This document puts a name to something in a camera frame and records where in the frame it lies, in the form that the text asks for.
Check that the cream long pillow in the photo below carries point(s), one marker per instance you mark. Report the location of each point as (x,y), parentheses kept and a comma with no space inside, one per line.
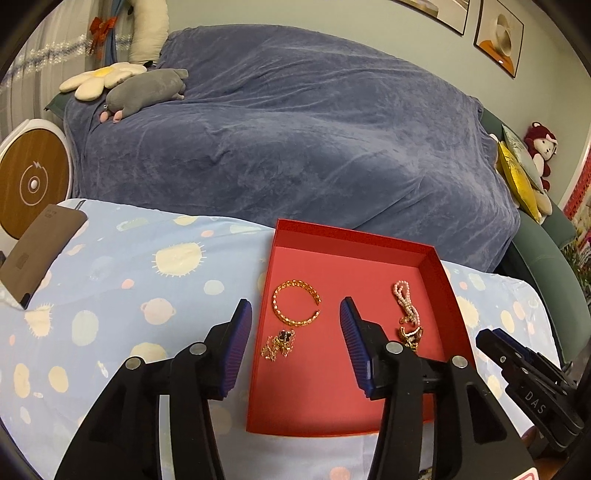
(147,27)

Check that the round white wooden appliance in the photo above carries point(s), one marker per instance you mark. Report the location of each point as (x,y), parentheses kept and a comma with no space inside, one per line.
(32,180)

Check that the red ribbon bow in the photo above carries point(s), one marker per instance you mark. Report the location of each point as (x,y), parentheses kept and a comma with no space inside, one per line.
(102,25)

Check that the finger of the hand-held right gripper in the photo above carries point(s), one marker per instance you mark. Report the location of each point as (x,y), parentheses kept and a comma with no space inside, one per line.
(501,346)

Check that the green sofa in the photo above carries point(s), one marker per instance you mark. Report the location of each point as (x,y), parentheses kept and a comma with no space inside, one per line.
(545,240)

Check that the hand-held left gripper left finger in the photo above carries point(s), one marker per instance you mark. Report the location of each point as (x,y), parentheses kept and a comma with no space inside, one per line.
(235,341)

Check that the grey green cushion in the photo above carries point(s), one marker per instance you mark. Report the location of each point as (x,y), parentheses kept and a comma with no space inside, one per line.
(524,157)

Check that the brown card box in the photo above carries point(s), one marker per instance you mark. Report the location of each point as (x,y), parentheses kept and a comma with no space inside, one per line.
(39,254)

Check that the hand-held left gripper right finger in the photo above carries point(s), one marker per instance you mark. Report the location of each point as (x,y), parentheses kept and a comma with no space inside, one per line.
(354,341)

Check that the red jewelry box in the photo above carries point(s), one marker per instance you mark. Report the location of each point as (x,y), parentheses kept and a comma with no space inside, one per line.
(341,323)

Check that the yellow cushion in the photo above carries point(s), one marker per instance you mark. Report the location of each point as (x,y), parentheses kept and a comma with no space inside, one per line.
(517,180)

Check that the grey plush toy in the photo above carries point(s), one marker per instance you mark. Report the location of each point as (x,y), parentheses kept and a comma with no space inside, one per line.
(143,90)

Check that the flower shaped cushion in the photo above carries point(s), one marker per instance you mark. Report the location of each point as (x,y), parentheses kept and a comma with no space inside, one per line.
(99,78)

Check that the red monkey plush toy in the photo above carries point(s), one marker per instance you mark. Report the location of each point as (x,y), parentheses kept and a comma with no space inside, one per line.
(541,150)

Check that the blue sofa blanket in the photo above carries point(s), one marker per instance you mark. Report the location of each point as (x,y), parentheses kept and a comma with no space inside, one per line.
(295,138)

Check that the orange framed wall picture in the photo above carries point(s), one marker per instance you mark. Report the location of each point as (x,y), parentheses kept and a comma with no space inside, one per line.
(498,34)

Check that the blue dotted tablecloth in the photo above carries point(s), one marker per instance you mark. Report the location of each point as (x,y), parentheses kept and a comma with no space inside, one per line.
(129,286)

